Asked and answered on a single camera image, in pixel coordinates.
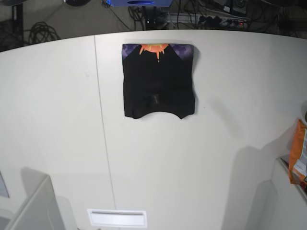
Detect black T-shirt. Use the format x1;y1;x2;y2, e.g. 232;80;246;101
122;44;196;119

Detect white power strip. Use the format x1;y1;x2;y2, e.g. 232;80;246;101
165;13;250;28

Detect white table slot plate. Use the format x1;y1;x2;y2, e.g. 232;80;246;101
87;209;148;228

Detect blue box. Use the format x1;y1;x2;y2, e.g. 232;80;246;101
105;0;173;7

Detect white cabinet left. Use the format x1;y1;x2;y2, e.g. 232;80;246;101
0;167;78;230

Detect orange snack bag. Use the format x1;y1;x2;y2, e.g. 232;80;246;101
288;119;307;184

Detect coiled black cable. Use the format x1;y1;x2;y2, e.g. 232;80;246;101
28;22;61;45

